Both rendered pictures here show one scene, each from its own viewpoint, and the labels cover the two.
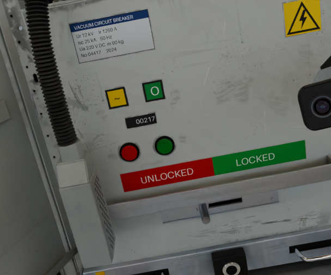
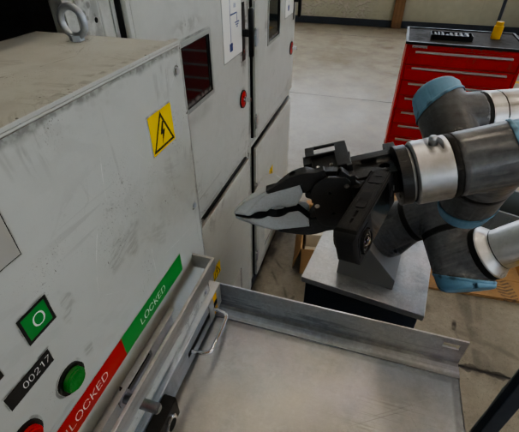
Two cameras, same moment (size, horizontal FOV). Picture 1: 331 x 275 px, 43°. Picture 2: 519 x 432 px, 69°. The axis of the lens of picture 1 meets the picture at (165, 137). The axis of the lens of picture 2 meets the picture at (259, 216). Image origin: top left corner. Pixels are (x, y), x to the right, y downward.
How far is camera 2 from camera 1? 45 cm
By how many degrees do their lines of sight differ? 66
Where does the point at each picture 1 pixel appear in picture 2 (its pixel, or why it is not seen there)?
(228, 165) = (135, 331)
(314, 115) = (363, 251)
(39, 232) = not seen: outside the picture
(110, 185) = not seen: outside the picture
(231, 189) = (164, 353)
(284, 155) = (170, 279)
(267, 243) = (176, 369)
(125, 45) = not seen: outside the picture
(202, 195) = (144, 388)
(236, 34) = (115, 175)
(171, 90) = (60, 298)
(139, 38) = not seen: outside the picture
